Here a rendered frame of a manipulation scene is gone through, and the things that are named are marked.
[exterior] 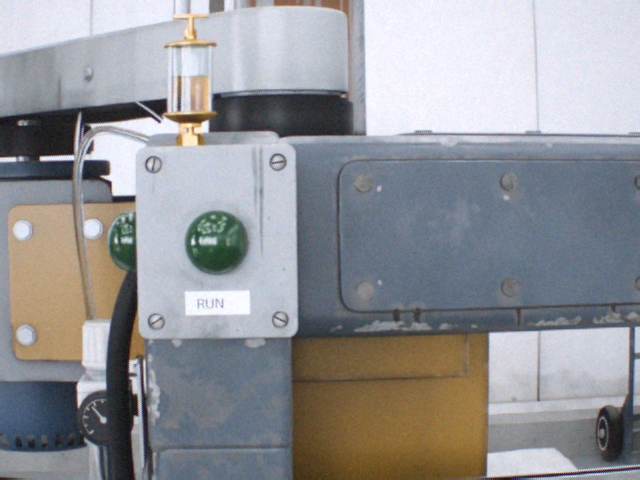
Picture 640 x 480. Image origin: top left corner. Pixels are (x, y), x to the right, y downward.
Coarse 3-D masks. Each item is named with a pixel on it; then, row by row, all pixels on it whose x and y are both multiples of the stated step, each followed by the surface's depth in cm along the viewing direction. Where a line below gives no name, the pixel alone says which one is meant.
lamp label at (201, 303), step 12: (192, 300) 62; (204, 300) 62; (216, 300) 62; (228, 300) 62; (240, 300) 62; (192, 312) 62; (204, 312) 62; (216, 312) 62; (228, 312) 62; (240, 312) 62
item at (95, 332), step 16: (96, 320) 89; (96, 336) 87; (96, 352) 87; (96, 368) 87; (80, 384) 87; (96, 384) 87; (80, 400) 87; (144, 400) 90; (144, 416) 89; (80, 432) 87; (144, 432) 88; (144, 448) 87; (144, 464) 87
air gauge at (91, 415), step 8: (96, 392) 86; (104, 392) 86; (88, 400) 86; (96, 400) 86; (104, 400) 86; (80, 408) 86; (88, 408) 86; (96, 408) 86; (104, 408) 86; (80, 416) 86; (88, 416) 86; (96, 416) 86; (104, 416) 86; (80, 424) 86; (88, 424) 86; (96, 424) 86; (104, 424) 86; (88, 432) 86; (96, 432) 86; (104, 432) 86; (88, 440) 86; (96, 440) 86; (104, 440) 86
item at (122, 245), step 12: (120, 216) 63; (132, 216) 63; (120, 228) 63; (132, 228) 63; (108, 240) 63; (120, 240) 63; (132, 240) 62; (120, 252) 63; (132, 252) 63; (120, 264) 63; (132, 264) 63
